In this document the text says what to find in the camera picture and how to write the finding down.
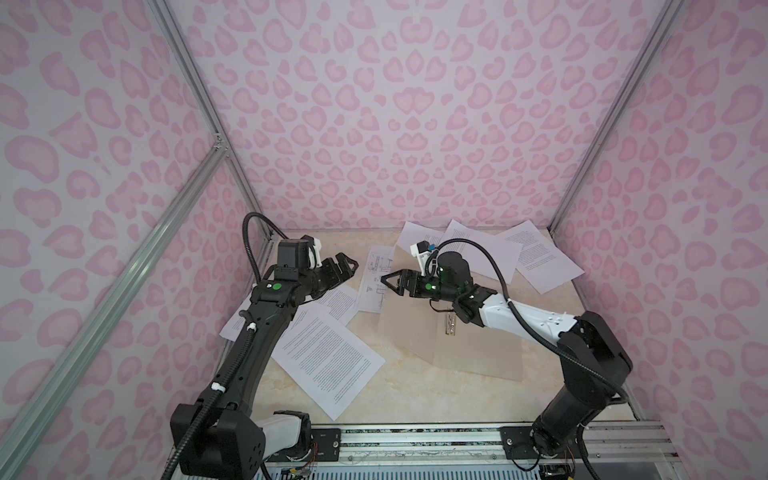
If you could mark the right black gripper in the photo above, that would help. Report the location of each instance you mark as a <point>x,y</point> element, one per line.
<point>408,282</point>

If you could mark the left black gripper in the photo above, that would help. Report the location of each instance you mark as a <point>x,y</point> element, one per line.
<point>335,276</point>

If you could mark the beige paper folder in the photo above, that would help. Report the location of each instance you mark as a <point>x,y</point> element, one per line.
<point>431,332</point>

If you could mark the large text sheet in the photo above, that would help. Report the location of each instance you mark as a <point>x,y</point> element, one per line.
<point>326,360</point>

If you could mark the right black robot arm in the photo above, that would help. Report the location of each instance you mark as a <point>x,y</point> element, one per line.
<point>593,362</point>

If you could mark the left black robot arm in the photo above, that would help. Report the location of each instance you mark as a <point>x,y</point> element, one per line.
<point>215,436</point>

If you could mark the text sheet behind left gripper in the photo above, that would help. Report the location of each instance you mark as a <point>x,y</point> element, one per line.
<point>339,303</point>

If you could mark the diagram sheet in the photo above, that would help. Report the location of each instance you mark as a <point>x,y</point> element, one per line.
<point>371,290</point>

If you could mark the text sheet centre back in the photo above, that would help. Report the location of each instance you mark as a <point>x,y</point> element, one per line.
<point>412,233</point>

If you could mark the text sheet back overlapping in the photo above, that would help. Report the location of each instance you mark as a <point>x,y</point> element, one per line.
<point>505,253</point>

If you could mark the text sheet far left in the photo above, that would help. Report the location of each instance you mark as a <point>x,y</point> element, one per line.
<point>231,329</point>

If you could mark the text sheet back right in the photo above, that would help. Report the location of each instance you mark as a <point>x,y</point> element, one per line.
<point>540,262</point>

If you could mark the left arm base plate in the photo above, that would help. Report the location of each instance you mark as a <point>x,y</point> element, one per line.
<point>324,447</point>

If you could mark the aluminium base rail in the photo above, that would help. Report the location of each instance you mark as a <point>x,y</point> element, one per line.
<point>610,449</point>

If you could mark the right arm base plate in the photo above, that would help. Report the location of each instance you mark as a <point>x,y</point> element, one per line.
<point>519,443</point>

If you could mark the left corner aluminium post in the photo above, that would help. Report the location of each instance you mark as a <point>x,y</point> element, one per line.
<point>170,28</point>

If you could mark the corner aluminium post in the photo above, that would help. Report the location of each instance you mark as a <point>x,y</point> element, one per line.
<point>654,42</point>
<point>170,28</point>

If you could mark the diagonal aluminium frame bar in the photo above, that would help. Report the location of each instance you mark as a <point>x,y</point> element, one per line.
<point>38,414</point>

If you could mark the right corner aluminium post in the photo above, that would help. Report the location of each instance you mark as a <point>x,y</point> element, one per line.
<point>654,42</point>

